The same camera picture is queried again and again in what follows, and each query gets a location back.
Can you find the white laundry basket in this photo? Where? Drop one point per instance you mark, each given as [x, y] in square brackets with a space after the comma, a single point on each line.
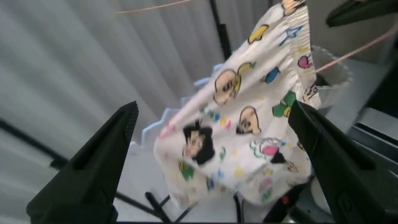
[335, 74]

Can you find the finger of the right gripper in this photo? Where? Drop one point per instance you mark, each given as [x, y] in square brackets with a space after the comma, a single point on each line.
[367, 11]

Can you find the black clothes rack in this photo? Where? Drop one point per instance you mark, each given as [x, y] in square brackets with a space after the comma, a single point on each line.
[221, 37]

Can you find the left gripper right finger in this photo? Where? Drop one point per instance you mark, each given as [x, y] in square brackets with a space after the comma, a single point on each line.
[351, 186]

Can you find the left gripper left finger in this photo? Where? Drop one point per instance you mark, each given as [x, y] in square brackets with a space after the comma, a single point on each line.
[93, 174]

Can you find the cream printed garment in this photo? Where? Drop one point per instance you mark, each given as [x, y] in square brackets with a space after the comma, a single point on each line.
[236, 93]

